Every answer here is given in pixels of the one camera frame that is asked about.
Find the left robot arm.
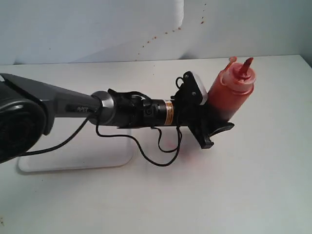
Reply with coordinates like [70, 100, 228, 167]
[0, 71, 234, 163]

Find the red sauce squeeze bottle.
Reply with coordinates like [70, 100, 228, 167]
[208, 57, 256, 122]

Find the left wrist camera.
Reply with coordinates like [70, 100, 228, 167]
[180, 71, 208, 105]

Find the white rectangular plastic tray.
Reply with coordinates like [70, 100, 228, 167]
[18, 124, 134, 173]

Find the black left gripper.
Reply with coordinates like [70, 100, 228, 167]
[171, 76, 234, 149]

